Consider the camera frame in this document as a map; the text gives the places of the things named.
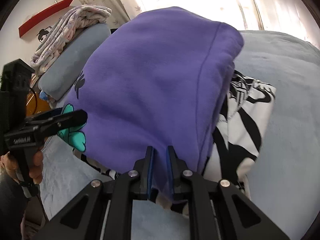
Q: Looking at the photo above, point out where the black white patterned folded garment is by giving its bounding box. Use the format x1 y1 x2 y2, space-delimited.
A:
72 69 277 218

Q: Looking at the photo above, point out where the light blue pillow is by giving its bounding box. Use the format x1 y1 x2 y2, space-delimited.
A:
38 23 111 102

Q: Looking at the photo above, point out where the red wall shelf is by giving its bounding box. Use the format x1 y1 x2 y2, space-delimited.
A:
18 0 73 38

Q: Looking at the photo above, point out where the floral folded blanket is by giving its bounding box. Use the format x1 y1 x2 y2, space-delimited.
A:
30 4 112 76

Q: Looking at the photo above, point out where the person's left hand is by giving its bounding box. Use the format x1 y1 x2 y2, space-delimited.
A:
1 151 43 184

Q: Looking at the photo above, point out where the purple zip hoodie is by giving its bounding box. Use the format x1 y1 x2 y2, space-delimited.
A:
59 7 244 197

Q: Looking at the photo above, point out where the light blue fleece bedspread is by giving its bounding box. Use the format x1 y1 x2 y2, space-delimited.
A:
40 30 319 239

